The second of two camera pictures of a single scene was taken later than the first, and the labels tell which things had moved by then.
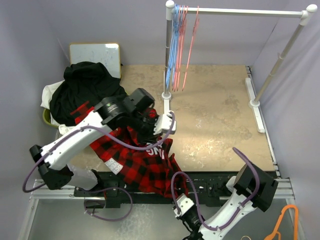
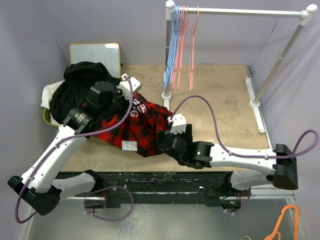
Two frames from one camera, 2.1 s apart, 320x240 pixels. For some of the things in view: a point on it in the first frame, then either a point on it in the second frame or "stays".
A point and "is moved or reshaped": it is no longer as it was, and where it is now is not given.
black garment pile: x=83 y=82 stays
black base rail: x=205 y=185 stays
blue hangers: x=171 y=63 stays
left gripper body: x=145 y=126 → x=120 y=103
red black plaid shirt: x=146 y=164 is moved or reshaped
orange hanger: x=272 y=236 stays
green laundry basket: x=46 y=117 stays
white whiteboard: x=108 y=54 stays
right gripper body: x=192 y=219 → x=186 y=137
